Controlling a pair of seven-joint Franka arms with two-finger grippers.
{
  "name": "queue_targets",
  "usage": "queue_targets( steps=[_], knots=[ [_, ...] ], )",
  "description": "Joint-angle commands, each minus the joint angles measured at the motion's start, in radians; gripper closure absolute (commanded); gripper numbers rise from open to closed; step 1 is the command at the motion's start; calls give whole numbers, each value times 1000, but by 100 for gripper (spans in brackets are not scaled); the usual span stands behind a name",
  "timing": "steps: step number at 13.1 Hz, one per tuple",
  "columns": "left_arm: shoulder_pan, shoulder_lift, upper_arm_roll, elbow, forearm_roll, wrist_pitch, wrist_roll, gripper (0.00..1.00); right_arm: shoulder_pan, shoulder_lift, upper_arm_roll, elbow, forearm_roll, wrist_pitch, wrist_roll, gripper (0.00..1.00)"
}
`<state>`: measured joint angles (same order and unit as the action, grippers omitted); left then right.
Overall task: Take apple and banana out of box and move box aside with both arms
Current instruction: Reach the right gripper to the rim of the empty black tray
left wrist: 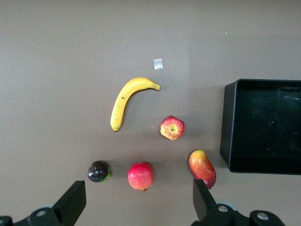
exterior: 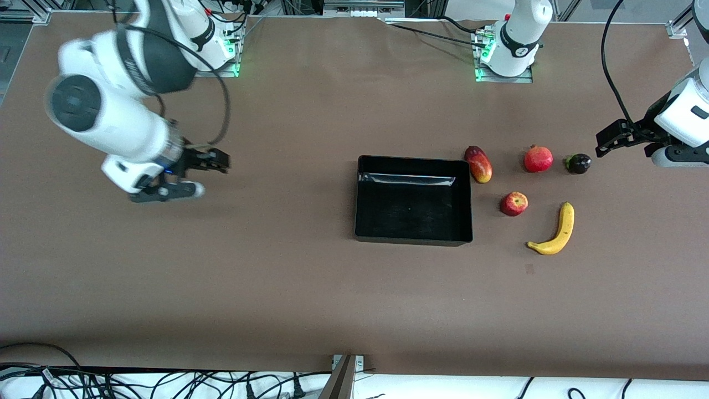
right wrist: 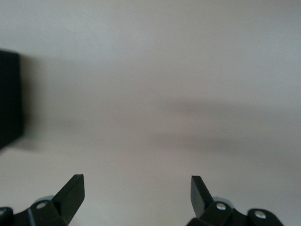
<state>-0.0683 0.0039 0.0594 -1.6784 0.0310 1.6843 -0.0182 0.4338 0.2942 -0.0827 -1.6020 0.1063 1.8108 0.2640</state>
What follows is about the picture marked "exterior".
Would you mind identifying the yellow banana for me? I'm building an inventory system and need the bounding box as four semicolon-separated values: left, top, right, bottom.
526;202;575;255

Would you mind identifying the red apple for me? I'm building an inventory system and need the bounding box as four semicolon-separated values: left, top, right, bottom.
500;191;528;217

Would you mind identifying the black rectangular plastic box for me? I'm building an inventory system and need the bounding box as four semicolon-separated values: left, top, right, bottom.
354;155;474;247

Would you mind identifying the dark purple eggplant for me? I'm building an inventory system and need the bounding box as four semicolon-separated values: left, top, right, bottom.
564;154;592;175

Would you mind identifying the red pomegranate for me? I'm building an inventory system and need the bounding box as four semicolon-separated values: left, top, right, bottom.
523;145;554;173

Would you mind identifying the brown table cover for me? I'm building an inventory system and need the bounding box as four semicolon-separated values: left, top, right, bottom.
0;11;709;383

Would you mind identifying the red yellow mango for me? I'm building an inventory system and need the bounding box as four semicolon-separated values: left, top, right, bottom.
464;145;493;184

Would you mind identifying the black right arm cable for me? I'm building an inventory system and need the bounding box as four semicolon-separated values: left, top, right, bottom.
111;0;232;147

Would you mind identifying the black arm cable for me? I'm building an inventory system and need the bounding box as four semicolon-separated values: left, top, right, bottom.
111;0;232;147
600;0;636;124

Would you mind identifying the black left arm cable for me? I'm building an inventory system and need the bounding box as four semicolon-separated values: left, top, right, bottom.
600;0;636;124

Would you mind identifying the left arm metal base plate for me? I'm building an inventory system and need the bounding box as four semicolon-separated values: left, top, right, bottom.
474;28;534;84

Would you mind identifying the aluminium frame with sockets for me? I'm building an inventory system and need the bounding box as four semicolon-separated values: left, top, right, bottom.
324;0;405;18

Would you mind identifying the black cable on table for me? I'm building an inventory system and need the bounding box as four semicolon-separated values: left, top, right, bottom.
388;16;488;45

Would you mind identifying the aluminium profile post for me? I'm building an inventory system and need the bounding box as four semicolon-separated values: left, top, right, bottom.
318;355;355;399

